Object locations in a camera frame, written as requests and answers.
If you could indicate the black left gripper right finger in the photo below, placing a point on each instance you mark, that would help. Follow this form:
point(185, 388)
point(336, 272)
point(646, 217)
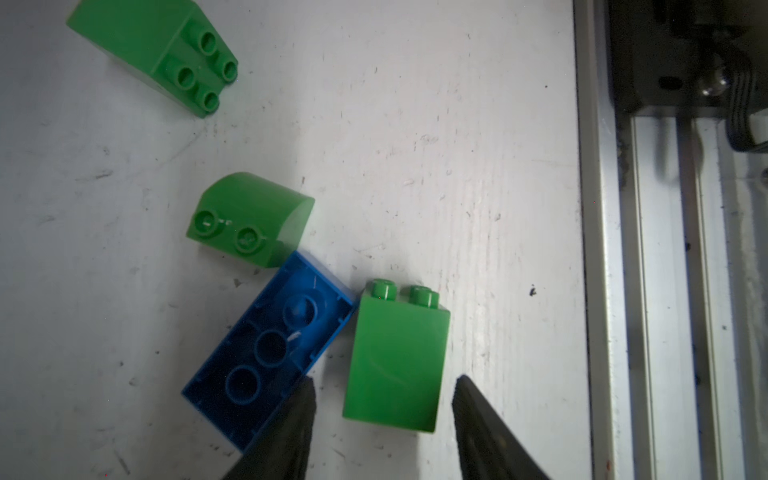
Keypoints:
point(487, 449)

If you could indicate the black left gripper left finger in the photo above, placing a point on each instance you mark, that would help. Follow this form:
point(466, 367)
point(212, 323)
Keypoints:
point(282, 450)

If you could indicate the blue lego front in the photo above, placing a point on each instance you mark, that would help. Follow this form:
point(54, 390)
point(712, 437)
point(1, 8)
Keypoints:
point(270, 349)

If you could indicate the green lego small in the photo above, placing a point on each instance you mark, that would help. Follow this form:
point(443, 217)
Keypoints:
point(251, 218)

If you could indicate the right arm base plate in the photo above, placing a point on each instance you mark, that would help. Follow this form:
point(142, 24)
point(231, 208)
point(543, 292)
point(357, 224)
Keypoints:
point(663, 54)

